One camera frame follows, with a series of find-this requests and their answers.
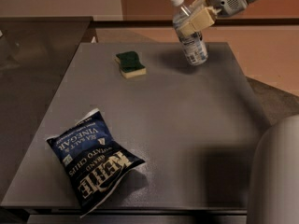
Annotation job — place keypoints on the blue potato chips bag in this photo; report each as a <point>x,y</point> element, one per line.
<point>94,162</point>

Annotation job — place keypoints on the clear plastic water bottle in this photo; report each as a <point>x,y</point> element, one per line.
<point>193,45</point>

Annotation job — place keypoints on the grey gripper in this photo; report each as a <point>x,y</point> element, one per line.
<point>207,16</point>

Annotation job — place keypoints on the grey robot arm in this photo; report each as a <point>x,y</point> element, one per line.
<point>274,182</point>

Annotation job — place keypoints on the green and yellow sponge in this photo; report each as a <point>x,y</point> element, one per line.
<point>130,65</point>

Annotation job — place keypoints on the dark side table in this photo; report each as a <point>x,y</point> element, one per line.
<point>35,54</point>

